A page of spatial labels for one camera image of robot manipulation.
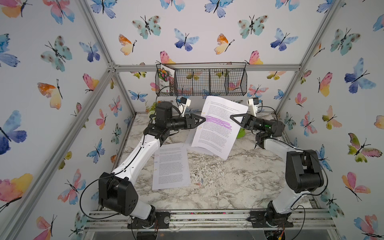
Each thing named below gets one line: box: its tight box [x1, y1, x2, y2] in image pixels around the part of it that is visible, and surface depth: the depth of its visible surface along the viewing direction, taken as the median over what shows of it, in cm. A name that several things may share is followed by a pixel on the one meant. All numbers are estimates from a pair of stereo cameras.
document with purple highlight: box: [191, 95, 249, 160], surface depth 74 cm
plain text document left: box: [152, 142, 191, 191], surface depth 93 cm
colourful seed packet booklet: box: [157, 64, 175, 93], surface depth 91 cm
